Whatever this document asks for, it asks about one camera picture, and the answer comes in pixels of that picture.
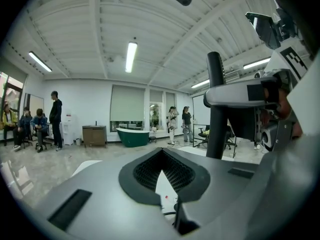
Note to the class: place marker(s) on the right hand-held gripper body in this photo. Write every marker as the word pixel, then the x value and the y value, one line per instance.
pixel 290 59

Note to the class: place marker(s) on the clear bottle red label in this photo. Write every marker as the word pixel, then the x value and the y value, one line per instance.
pixel 166 197

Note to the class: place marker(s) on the green bathtub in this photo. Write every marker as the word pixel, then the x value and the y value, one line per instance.
pixel 132 136

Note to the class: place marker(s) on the small black stool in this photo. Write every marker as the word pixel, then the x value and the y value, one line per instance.
pixel 152 139

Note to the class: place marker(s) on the small grey waste bin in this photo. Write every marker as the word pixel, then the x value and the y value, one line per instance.
pixel 78 141

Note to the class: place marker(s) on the large grey roller blind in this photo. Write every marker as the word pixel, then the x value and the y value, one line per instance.
pixel 127 102

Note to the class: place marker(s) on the white ceiling tube light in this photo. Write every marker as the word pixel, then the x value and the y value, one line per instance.
pixel 40 61
pixel 200 83
pixel 256 63
pixel 131 56

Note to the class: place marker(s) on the white bathtub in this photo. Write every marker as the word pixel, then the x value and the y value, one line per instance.
pixel 86 167

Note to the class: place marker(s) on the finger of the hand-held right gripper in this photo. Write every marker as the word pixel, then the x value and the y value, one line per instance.
pixel 235 94

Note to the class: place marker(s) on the tall glass window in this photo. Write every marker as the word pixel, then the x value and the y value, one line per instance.
pixel 155 115

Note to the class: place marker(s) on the white air conditioner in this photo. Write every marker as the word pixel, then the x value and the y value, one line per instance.
pixel 231 76

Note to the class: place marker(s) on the beige framed board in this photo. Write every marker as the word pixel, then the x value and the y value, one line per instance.
pixel 35 104

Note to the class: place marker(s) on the narrow grey roller blind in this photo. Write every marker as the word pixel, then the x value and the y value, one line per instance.
pixel 156 95
pixel 170 99

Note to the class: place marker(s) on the white partition board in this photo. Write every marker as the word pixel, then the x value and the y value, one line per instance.
pixel 200 109

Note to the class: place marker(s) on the yellow green cloth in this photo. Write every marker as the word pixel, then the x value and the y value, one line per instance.
pixel 206 132

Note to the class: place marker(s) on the white water dispenser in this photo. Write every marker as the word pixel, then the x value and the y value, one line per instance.
pixel 67 131

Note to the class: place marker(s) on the wooden cabinet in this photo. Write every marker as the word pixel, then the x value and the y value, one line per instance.
pixel 94 135

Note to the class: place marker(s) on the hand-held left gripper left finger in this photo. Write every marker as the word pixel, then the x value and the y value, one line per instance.
pixel 100 196

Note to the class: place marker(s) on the wide glass window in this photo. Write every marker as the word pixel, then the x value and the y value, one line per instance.
pixel 127 125

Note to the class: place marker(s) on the long grey roller blind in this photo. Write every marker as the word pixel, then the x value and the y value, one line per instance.
pixel 12 69

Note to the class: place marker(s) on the black chest-mounted device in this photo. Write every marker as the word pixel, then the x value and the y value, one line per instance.
pixel 265 31

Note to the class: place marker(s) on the large framed glass windows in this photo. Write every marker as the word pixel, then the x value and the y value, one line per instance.
pixel 11 91

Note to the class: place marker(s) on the black office chair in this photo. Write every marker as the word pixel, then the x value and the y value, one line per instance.
pixel 194 136
pixel 205 137

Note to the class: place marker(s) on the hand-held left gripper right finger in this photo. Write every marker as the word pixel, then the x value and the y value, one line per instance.
pixel 215 184

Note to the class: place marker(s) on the person's right hand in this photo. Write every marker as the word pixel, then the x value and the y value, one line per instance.
pixel 283 106

